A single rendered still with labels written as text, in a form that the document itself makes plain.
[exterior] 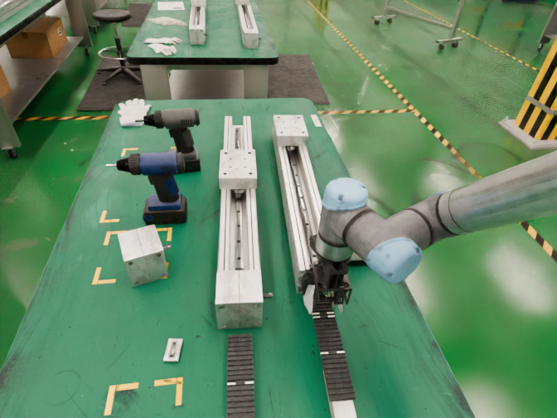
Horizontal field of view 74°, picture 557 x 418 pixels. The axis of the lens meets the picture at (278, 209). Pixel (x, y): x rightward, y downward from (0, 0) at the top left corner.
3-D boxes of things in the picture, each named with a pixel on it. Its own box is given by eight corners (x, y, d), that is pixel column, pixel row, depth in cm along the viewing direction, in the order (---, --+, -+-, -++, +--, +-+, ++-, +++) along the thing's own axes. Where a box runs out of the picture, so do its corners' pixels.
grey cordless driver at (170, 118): (204, 172, 131) (199, 114, 117) (145, 177, 126) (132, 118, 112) (202, 160, 136) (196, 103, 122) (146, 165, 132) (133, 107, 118)
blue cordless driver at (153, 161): (191, 223, 110) (181, 160, 96) (120, 228, 107) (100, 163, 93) (191, 207, 115) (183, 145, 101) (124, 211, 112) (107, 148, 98)
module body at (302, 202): (336, 291, 93) (341, 269, 88) (296, 293, 92) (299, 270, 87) (296, 135, 154) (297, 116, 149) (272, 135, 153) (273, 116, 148)
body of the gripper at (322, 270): (312, 308, 77) (319, 269, 69) (306, 275, 83) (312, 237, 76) (348, 306, 78) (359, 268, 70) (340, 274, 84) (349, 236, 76)
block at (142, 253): (178, 273, 95) (173, 246, 89) (132, 288, 91) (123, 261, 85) (168, 247, 102) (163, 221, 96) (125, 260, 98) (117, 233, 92)
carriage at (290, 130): (307, 152, 133) (308, 135, 129) (276, 153, 132) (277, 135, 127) (300, 131, 145) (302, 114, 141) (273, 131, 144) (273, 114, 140)
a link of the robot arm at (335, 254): (314, 221, 73) (355, 220, 74) (312, 237, 76) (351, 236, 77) (321, 248, 67) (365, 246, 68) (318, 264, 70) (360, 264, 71)
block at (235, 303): (273, 327, 84) (274, 301, 78) (217, 329, 83) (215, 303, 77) (269, 294, 91) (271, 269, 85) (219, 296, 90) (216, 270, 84)
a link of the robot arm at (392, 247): (446, 233, 58) (394, 195, 65) (394, 262, 53) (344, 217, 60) (432, 266, 63) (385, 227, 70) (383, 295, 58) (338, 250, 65)
